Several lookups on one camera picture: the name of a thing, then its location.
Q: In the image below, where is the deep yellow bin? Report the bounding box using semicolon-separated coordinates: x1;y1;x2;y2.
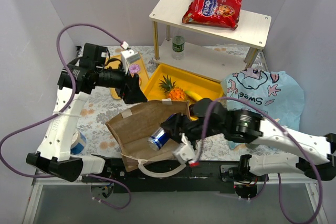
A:
143;64;224;105

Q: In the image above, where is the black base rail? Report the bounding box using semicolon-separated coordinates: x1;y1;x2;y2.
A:
81;155;268;193

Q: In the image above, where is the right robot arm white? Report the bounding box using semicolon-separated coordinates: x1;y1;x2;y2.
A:
161;98;335;182

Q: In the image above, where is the floral table mat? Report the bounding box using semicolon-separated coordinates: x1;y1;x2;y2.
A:
77;44;281;161

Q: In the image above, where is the white capped bottle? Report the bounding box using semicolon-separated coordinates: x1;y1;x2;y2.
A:
172;36;185;60

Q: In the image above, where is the white two-tier shelf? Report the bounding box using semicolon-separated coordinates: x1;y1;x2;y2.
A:
149;0;271;81

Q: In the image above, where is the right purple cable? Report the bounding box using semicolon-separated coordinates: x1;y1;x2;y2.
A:
194;97;323;224

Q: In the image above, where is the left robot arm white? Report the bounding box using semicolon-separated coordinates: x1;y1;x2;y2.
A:
26;43;147;182

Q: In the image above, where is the blue white packet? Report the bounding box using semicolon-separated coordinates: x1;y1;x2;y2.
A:
70;130;87;155

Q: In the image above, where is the purple cable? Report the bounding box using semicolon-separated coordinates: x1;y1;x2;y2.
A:
194;97;323;224
0;23;132;210

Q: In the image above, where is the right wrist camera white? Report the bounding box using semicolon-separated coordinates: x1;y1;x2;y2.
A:
173;133;199;167

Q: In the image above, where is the blue plastic grocery bag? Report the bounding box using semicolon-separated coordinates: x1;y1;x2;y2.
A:
219;67;305;150

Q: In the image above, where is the blue silver can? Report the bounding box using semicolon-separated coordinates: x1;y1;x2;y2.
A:
147;127;170;151

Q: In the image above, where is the brown paper bag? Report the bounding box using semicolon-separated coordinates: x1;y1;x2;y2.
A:
106;100;190;178

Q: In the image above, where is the flat yellow tray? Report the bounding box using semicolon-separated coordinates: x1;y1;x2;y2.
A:
106;53;149;91

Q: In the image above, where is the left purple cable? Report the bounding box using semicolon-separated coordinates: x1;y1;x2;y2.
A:
0;23;132;210

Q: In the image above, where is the toy pineapple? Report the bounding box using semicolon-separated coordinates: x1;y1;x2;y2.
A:
159;75;187;102

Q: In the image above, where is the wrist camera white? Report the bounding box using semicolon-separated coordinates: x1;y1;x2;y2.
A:
173;133;199;167
121;41;140;74

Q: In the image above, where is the red candy bag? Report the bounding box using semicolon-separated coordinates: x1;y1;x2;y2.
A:
182;0;242;30

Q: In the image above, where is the yellow banana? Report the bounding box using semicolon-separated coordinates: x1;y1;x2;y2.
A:
184;90;203;102

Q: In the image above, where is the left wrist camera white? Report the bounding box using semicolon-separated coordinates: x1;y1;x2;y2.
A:
121;41;140;74

